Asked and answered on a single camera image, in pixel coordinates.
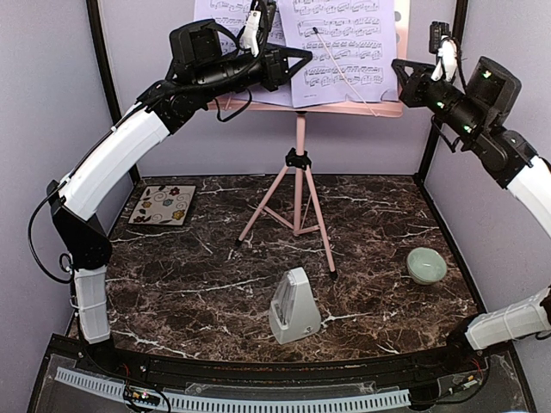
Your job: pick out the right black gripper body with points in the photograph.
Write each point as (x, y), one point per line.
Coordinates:
(462, 114)

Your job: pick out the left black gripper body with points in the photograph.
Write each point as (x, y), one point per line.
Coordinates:
(221, 73)

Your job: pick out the purple sheet music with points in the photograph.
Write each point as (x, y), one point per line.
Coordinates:
(353, 43)
(232, 15)

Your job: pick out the pink music stand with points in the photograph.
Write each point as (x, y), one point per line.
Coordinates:
(298, 161)

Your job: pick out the white metronome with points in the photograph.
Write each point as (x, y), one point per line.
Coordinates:
(293, 313)

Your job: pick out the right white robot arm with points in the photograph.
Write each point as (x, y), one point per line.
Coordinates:
(515, 166)

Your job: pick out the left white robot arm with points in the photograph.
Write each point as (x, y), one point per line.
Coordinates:
(159, 112)

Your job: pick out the pale green bowl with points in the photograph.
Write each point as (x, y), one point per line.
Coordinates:
(426, 266)

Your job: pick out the floral ceramic tile coaster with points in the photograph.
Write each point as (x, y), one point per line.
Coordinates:
(163, 205)

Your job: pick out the small circuit board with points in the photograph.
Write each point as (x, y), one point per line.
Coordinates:
(141, 396)

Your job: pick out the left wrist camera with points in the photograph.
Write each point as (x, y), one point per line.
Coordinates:
(257, 26)

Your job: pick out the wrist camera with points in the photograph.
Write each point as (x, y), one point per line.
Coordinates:
(257, 26)
(446, 49)

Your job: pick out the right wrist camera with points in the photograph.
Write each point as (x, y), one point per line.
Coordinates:
(446, 49)

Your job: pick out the right black frame post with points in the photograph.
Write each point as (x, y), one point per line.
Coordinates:
(458, 27)

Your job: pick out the black frame post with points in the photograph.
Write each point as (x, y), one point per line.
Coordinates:
(458, 27)
(102, 60)

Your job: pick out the left black frame post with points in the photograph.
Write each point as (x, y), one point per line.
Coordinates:
(102, 60)

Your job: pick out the white slotted cable duct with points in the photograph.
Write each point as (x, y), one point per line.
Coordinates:
(221, 398)

